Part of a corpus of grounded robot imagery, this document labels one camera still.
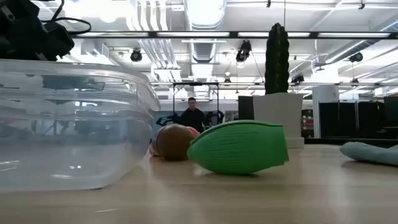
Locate white building column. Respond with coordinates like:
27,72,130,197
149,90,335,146
312,85,340,139

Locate black upright panel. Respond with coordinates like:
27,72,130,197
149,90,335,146
238,95,255,121

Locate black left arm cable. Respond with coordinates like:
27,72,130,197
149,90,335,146
42,0,92,35

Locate black background rig frame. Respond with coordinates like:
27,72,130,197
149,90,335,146
172,82,220,125

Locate peach coloured toy produce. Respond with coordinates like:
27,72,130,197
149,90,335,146
148,138,160,157

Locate shelf with red boxes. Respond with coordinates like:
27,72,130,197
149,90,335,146
300,108,315,139

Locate black partition wall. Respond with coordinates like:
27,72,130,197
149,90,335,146
319,101,385,139

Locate green toy corn cob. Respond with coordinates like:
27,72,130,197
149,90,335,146
187,119,289,175

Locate brown toy potato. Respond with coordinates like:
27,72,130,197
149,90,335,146
155,123,196,162

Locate tall green cactus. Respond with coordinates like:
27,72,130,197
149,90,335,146
264,22,290,95

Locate clear plastic tupperware container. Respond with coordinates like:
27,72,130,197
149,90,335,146
0,58,161,191

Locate teal folded cloth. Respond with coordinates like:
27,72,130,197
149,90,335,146
339,141,398,166

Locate person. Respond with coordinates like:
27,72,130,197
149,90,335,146
179,96,206,134

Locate white square plant pot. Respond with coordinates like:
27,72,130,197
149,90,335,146
252,92,305,149

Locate black overhead frame bar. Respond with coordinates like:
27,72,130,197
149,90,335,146
70,30,398,40

